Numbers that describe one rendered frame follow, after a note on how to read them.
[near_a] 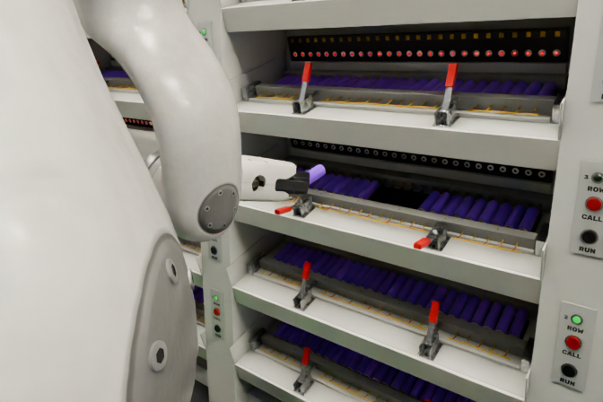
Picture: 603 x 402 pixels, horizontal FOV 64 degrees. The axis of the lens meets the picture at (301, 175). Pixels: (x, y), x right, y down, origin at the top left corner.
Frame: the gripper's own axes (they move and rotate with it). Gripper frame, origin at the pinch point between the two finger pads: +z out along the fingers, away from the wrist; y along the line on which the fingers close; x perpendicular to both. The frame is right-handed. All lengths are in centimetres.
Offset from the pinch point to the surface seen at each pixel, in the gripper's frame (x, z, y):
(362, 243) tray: 9.9, 20.1, -2.0
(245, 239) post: 16.7, 26.5, 30.1
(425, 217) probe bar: 3.6, 22.9, -11.5
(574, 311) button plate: 11.7, 19.6, -34.8
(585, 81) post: -17.5, 12.8, -32.3
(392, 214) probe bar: 4.2, 23.2, -5.4
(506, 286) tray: 10.9, 20.5, -25.8
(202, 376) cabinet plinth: 57, 35, 46
